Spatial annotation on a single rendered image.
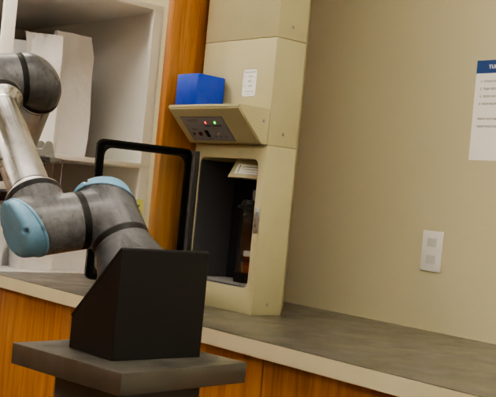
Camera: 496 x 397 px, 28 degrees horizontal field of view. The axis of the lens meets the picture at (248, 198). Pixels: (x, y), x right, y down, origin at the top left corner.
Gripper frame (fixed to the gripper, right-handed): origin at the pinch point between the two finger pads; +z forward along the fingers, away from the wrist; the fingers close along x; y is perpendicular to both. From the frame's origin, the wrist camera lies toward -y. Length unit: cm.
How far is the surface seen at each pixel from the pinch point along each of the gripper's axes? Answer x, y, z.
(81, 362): -91, -36, -43
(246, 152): -30, 8, 43
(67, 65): 100, 39, 59
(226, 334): -64, -37, 13
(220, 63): -14, 34, 43
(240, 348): -70, -39, 13
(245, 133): -35, 13, 38
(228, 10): -16, 49, 43
